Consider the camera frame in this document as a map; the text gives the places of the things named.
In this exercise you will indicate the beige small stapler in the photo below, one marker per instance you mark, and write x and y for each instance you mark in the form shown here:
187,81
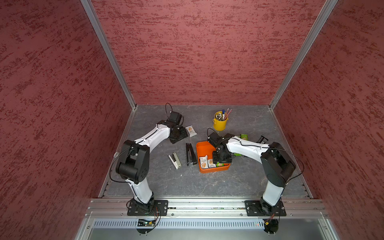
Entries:
175,160

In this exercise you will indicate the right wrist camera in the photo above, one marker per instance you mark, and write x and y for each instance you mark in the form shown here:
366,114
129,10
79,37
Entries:
214,139

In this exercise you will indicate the pens in bucket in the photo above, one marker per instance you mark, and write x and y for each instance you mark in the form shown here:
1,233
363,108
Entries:
222,115

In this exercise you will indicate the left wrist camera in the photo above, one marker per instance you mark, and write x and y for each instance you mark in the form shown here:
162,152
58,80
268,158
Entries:
176,118

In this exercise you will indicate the yellow pen holder bucket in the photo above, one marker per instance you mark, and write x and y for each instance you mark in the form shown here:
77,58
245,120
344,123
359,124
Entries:
219,125

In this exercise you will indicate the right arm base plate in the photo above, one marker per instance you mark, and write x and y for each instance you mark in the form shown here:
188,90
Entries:
262,209

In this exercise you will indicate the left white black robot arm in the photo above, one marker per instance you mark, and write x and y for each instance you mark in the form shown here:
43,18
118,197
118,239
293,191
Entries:
133,163

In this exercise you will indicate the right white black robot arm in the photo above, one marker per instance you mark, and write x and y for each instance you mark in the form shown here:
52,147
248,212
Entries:
277,162

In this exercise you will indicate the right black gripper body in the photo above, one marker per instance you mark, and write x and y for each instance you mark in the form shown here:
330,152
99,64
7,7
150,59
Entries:
224,157

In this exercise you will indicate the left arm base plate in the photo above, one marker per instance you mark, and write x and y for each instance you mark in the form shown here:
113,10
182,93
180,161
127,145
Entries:
152,208

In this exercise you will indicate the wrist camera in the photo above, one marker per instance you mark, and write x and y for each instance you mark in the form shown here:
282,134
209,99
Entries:
214,139
176,118

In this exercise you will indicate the black stapler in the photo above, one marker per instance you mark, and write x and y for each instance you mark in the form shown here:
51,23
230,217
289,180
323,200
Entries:
191,156

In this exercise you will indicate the orange plastic storage box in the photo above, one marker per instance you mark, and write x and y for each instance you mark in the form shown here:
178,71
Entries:
206,149

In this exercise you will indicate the aluminium frame rail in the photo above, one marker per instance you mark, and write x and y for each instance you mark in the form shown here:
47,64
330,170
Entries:
211,208

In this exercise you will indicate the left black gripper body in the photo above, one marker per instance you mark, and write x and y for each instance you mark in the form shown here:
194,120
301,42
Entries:
180,134

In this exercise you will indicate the black cookie packet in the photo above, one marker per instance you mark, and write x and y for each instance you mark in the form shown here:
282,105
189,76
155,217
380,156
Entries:
262,140

